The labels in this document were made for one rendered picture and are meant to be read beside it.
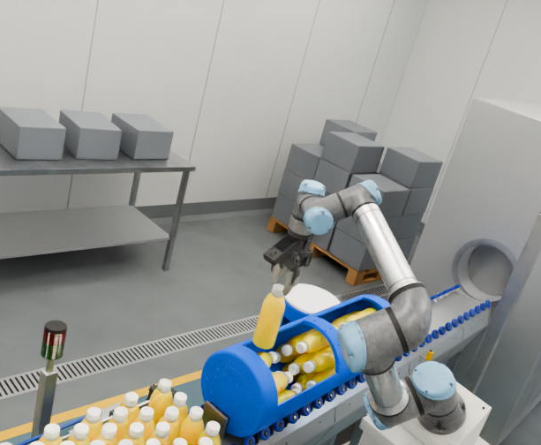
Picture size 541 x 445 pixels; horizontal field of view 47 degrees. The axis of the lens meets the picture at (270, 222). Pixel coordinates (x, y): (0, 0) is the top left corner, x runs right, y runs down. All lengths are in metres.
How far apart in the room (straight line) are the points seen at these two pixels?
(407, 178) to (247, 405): 3.98
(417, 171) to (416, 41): 2.46
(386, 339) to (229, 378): 0.70
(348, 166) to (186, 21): 1.85
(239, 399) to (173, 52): 3.83
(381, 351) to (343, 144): 4.24
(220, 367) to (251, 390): 0.14
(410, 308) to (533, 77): 5.66
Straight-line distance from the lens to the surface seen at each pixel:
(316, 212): 1.66
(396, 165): 5.78
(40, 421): 2.10
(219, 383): 2.08
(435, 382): 1.87
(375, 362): 1.51
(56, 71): 4.95
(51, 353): 1.93
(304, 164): 5.94
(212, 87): 5.74
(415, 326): 1.49
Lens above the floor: 2.32
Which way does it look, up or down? 21 degrees down
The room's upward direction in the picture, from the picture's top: 16 degrees clockwise
